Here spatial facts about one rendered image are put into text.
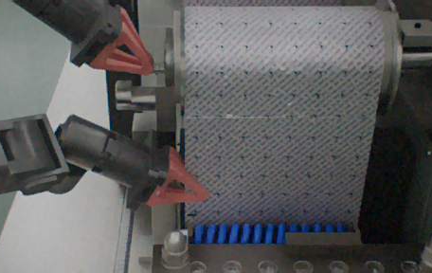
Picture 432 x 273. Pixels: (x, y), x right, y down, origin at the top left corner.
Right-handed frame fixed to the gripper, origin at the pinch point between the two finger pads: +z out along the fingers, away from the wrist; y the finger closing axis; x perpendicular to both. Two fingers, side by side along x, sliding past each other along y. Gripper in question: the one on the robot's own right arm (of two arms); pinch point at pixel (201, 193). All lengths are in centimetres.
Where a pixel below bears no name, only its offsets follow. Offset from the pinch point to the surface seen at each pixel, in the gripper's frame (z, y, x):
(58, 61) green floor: -10, -274, -132
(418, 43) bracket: 13.6, -3.7, 29.8
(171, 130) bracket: -6.2, -7.2, 2.9
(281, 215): 11.3, 0.3, 2.1
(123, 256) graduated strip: -1.6, -8.4, -21.6
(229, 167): 1.1, 0.3, 5.6
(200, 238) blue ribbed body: 2.0, 3.5, -4.2
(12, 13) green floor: -44, -346, -152
